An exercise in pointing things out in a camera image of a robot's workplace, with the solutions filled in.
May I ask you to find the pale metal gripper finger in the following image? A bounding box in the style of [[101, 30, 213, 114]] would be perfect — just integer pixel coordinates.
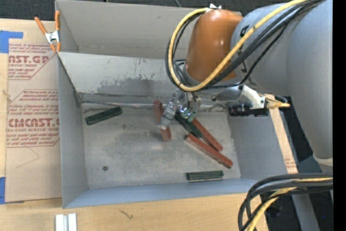
[[158, 104, 177, 129]]

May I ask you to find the red-brown block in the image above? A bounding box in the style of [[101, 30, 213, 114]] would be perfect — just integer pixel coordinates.
[[153, 100, 173, 142], [191, 117, 224, 153], [184, 133, 234, 169]]

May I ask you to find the dark green flat block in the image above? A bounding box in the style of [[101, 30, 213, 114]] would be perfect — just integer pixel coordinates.
[[85, 105, 123, 126], [185, 170, 225, 181], [174, 113, 203, 139]]

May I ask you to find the grey metal bin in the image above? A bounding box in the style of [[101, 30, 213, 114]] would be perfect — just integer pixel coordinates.
[[55, 0, 300, 209]]

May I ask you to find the brown cardboard board red print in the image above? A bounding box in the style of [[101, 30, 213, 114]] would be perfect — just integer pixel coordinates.
[[0, 18, 63, 205]]

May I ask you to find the black cylinder on white bracket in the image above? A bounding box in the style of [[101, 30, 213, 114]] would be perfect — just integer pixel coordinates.
[[212, 84, 291, 118]]

